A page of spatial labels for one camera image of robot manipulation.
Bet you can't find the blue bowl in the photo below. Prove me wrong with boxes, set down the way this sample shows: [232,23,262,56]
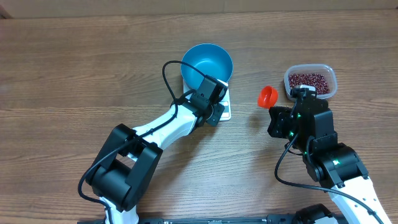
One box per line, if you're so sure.
[180,44,234,89]

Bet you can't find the clear plastic food container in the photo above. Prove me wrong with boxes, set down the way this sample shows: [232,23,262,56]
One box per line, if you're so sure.
[284,64,338,101]

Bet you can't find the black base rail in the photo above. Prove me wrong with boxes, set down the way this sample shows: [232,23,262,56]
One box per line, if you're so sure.
[77,213,346,224]

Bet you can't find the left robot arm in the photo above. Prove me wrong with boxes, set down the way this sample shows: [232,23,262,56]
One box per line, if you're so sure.
[80,75,228,223]

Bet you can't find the red measuring scoop blue handle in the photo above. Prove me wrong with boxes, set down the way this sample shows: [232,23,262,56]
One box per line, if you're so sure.
[257,86,279,109]

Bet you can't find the white digital kitchen scale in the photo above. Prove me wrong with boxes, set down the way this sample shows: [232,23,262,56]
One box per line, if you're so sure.
[183,80,231,121]

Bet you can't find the red adzuki beans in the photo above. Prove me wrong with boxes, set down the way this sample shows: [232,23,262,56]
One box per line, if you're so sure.
[288,73,330,95]

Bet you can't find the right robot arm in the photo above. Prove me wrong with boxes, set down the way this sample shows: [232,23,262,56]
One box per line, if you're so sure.
[267,88,390,223]

